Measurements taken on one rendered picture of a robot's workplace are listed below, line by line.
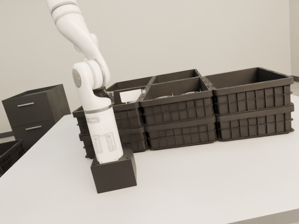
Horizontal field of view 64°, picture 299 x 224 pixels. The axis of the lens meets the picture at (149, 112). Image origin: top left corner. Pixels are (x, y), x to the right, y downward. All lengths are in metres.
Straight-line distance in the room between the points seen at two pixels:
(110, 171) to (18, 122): 2.05
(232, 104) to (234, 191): 0.38
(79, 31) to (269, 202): 0.73
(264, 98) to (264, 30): 4.12
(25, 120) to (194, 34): 3.19
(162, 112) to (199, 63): 3.70
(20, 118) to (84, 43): 2.02
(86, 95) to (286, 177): 0.64
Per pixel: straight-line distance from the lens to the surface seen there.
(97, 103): 0.75
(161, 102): 0.97
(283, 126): 1.09
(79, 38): 0.82
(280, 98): 1.05
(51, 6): 0.87
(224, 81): 1.36
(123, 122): 1.02
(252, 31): 5.00
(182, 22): 4.59
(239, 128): 1.04
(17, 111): 2.75
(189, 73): 1.74
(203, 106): 0.98
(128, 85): 1.78
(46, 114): 2.65
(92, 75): 0.74
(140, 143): 1.05
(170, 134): 1.02
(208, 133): 1.02
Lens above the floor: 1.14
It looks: 15 degrees down
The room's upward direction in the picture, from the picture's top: 11 degrees counter-clockwise
